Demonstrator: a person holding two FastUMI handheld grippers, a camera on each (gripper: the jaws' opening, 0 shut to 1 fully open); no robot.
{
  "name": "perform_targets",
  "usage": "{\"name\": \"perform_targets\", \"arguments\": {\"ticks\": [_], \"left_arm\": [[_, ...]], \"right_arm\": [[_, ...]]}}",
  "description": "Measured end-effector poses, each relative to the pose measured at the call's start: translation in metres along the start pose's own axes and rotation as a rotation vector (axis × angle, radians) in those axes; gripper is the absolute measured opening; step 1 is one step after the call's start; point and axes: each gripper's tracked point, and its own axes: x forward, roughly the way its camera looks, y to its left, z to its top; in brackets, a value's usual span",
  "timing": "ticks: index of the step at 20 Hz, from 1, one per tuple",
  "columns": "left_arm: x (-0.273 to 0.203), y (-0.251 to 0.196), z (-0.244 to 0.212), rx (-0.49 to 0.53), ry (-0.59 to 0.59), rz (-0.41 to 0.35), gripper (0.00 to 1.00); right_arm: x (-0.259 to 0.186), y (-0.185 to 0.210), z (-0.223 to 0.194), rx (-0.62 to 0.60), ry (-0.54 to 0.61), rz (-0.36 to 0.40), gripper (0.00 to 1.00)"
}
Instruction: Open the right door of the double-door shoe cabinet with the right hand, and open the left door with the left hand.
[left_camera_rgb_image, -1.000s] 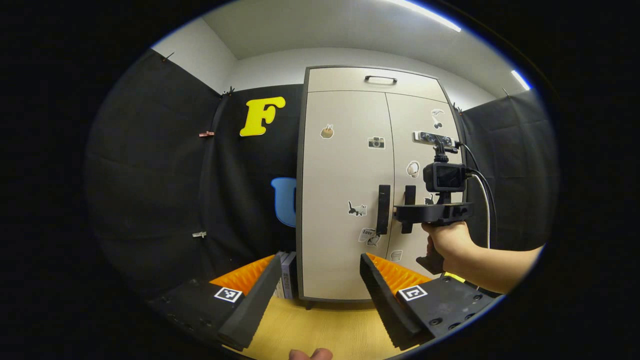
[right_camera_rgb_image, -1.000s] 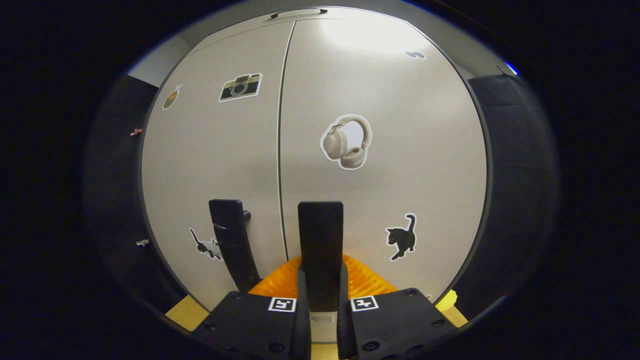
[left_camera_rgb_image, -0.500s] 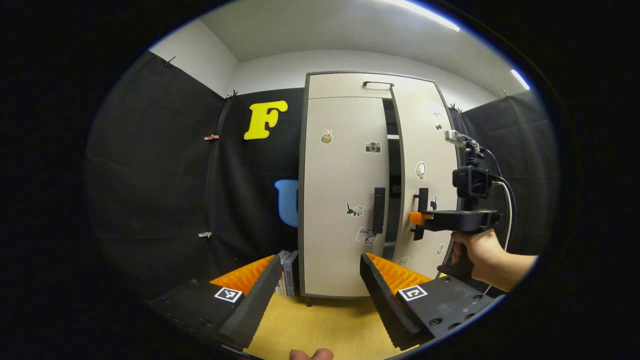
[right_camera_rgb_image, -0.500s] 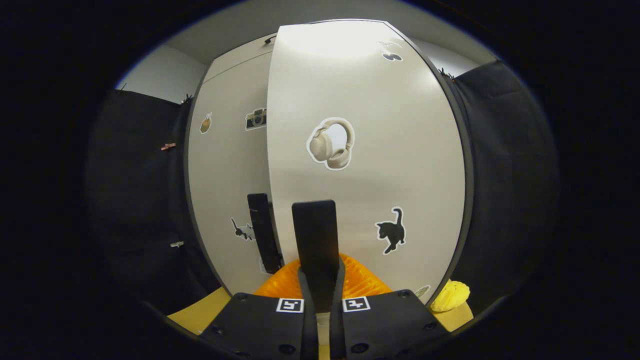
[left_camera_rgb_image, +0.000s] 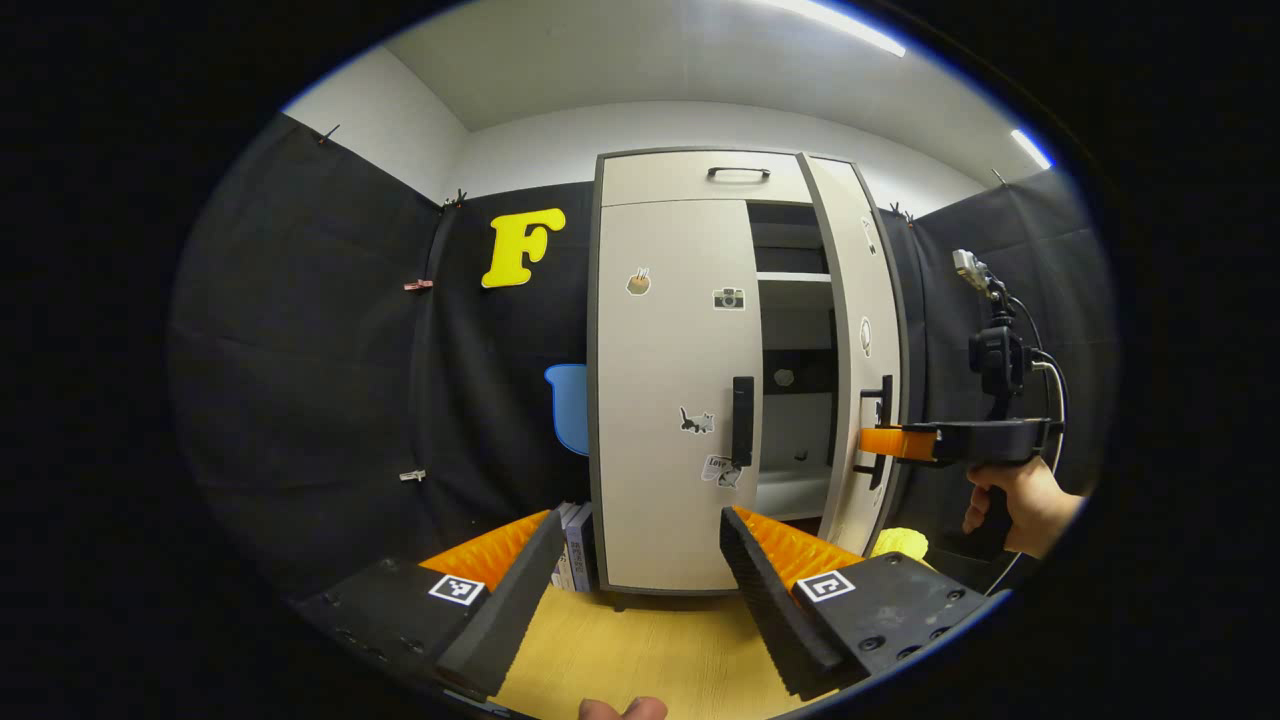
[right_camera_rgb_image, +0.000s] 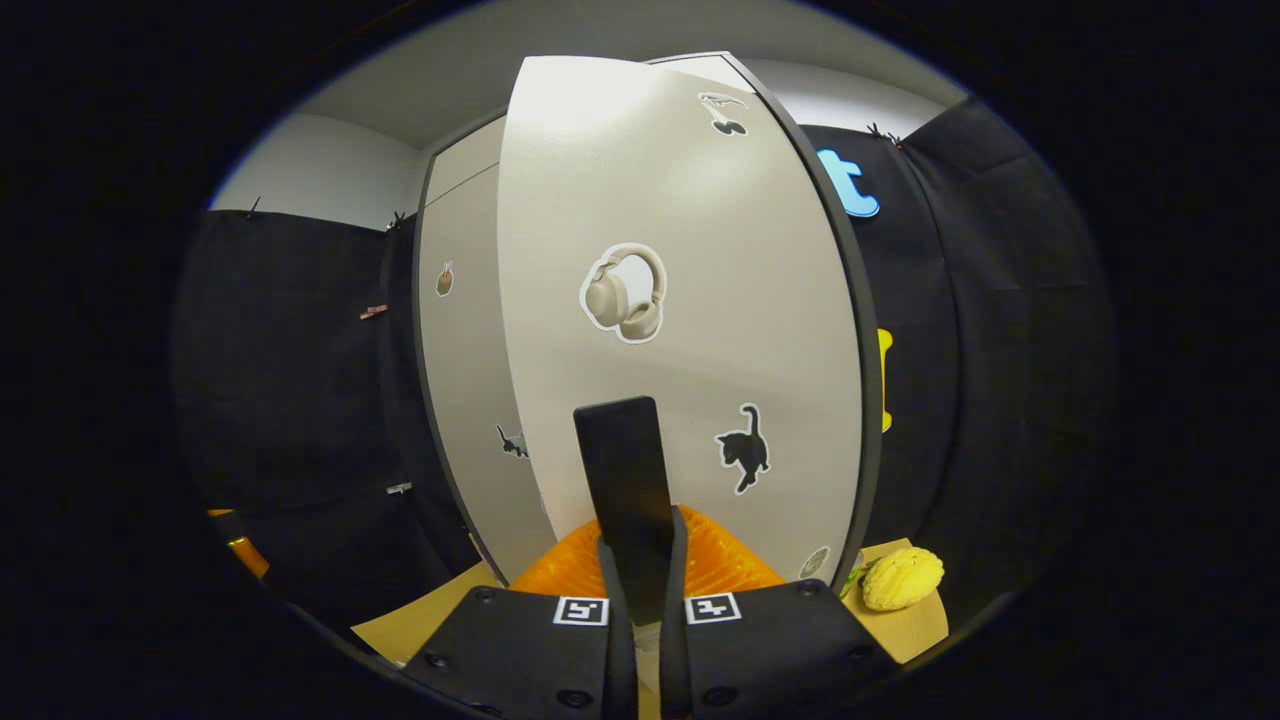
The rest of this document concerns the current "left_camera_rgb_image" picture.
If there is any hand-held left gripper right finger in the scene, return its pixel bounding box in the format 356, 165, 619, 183
718, 506, 1001, 701

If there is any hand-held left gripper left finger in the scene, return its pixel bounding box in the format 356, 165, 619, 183
298, 510, 566, 704

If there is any grey double-door shoe cabinet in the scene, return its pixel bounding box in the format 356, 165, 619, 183
588, 148, 911, 611

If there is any shoe cabinet door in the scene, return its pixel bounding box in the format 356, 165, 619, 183
797, 153, 906, 556
597, 198, 766, 593

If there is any grey book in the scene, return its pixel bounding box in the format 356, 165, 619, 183
568, 500, 598, 593

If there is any yellow crumpled object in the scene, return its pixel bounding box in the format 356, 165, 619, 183
870, 527, 929, 559

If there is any small ceiling light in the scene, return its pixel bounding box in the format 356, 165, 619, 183
1010, 128, 1054, 171

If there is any black cable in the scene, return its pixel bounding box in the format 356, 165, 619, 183
985, 295, 1069, 598

